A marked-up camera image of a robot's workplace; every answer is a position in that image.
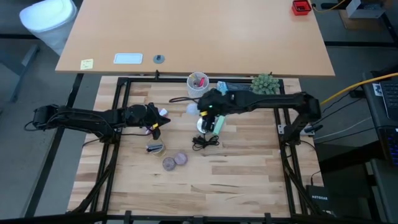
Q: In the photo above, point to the grey desk leg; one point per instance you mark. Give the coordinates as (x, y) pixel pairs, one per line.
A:
(25, 73)

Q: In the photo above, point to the black keyboard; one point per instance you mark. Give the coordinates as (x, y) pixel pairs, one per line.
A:
(390, 96)

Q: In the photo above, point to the teal book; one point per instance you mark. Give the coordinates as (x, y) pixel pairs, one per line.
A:
(221, 86)

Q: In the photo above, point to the white ribbed pen cup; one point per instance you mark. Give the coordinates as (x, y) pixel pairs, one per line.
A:
(197, 91)

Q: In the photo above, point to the brown cardboard box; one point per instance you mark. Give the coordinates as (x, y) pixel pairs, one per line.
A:
(351, 24)

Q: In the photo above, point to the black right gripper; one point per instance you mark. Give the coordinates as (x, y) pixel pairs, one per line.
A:
(214, 101)

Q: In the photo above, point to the white trash bin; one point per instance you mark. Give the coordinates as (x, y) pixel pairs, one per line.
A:
(46, 18)

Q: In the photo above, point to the red marker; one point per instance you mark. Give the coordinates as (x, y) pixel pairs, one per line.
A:
(201, 82)

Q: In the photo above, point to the black aluminium table frame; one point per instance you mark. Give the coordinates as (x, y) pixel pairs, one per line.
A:
(140, 80)

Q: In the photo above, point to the white frosted lightbulb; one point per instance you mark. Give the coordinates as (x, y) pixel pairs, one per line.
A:
(192, 109)

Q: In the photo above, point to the mint green stapler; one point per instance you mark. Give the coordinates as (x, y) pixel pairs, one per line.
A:
(219, 126)

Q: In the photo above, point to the yellow marker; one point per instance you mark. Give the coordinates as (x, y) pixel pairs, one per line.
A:
(193, 76)

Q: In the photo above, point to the white rectangular card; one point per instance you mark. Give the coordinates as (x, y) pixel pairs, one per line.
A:
(127, 58)

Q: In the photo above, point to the red plastic box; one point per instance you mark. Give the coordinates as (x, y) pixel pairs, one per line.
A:
(301, 7)

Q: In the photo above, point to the yellow sticky note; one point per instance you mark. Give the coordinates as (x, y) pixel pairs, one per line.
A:
(86, 64)

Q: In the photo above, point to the grey metal box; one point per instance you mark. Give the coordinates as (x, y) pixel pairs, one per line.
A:
(363, 12)

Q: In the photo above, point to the black Netgear router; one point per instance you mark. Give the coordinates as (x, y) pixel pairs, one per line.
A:
(318, 197)

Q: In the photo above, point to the green succulent in pot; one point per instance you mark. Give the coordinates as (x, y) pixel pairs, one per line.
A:
(265, 84)

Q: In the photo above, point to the grey mounting bracket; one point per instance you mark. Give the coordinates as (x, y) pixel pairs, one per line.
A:
(312, 128)

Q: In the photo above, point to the tan wooden desk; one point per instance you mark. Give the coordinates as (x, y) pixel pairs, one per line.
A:
(192, 34)

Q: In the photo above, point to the blue backlit keyboard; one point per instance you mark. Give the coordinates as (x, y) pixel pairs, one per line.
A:
(392, 146)

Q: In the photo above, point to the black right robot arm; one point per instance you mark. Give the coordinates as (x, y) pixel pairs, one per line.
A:
(273, 99)

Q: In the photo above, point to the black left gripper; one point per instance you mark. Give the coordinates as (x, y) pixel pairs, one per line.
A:
(138, 115)

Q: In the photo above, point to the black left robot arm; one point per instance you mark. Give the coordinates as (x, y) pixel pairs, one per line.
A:
(93, 119)

